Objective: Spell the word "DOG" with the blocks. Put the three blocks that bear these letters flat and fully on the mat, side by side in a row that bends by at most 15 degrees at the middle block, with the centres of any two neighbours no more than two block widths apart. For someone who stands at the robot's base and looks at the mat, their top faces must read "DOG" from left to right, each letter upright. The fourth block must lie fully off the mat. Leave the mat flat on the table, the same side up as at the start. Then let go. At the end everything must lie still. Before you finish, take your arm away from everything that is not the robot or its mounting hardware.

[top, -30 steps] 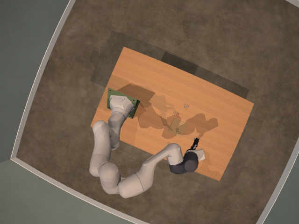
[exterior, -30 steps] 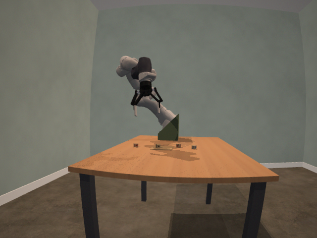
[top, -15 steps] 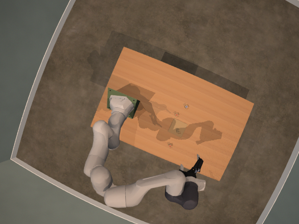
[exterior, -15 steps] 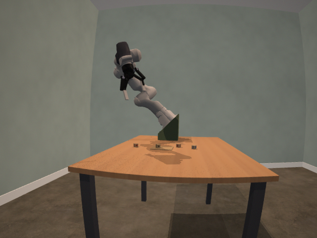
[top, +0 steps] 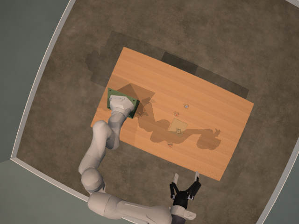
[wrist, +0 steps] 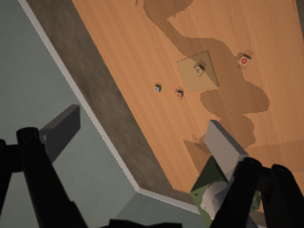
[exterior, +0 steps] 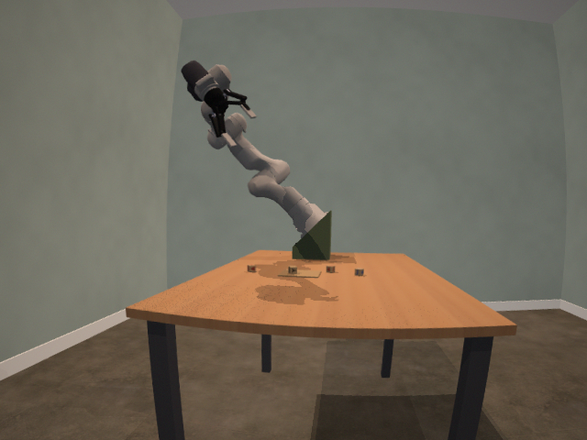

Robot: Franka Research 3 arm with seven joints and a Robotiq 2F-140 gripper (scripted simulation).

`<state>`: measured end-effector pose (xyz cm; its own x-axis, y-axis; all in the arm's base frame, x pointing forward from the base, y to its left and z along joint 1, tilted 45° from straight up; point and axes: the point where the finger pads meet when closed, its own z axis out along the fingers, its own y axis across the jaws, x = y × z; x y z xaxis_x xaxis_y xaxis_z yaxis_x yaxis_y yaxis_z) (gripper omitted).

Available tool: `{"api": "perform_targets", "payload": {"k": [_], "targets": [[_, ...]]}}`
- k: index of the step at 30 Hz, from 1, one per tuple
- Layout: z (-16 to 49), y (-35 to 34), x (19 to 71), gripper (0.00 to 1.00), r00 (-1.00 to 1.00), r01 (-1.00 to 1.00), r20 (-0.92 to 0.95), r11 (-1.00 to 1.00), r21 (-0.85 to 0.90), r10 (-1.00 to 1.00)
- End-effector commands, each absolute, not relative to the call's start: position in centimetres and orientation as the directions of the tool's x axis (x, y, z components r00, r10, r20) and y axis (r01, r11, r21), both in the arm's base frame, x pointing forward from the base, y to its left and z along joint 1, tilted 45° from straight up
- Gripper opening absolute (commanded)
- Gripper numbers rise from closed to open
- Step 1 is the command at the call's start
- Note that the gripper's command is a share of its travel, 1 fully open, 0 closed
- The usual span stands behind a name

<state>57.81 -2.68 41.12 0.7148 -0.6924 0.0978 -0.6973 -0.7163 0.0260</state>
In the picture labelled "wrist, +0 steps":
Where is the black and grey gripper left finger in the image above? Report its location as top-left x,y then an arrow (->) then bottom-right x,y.
0,104 -> 88,228

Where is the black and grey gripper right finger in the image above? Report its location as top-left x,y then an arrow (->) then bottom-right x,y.
204,120 -> 304,228

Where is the tan flat mat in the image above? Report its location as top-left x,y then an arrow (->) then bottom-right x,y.
177,51 -> 219,93

